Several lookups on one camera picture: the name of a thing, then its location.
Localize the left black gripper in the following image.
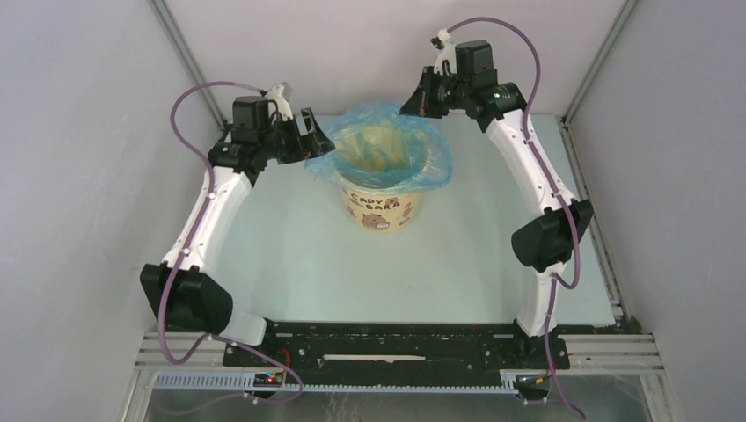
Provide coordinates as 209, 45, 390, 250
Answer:
259, 108, 334, 165

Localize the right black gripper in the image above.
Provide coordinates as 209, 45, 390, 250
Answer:
400, 66, 471, 120

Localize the blue plastic trash bag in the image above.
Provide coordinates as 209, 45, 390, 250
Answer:
305, 102, 453, 194

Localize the yellow capybara trash bin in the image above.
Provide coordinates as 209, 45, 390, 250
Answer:
338, 125, 424, 234

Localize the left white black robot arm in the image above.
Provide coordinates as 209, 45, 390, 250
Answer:
140, 96, 334, 367

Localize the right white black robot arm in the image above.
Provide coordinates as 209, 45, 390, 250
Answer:
399, 33, 594, 367

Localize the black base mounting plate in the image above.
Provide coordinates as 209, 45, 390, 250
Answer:
257, 322, 570, 386

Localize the left small circuit board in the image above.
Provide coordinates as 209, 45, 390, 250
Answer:
252, 374, 283, 388

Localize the small circuit board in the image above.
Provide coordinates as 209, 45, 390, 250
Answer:
252, 374, 283, 388
515, 376, 552, 389

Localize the right small circuit board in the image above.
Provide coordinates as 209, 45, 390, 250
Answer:
515, 376, 552, 389

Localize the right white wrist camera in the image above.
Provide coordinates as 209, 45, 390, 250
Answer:
431, 29, 457, 76

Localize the white toothed cable duct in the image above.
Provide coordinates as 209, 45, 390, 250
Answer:
152, 371, 517, 394

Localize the aluminium frame rail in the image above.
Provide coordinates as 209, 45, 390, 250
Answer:
134, 331, 665, 375

